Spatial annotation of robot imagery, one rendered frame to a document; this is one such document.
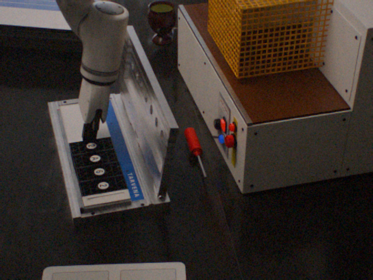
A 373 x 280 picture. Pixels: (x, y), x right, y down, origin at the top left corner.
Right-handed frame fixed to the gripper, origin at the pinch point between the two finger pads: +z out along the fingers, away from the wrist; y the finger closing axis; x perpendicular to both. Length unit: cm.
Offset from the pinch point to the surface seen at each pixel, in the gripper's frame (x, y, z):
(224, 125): 26.3, 14.1, -12.3
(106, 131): 4.8, -2.8, 1.7
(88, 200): -3.5, 21.9, 2.4
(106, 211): -0.3, 25.0, 2.9
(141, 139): 10.0, 8.2, -4.1
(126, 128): 9.5, -2.9, 0.5
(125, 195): 4.0, 22.6, 0.6
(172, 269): 9.3, 43.4, 1.8
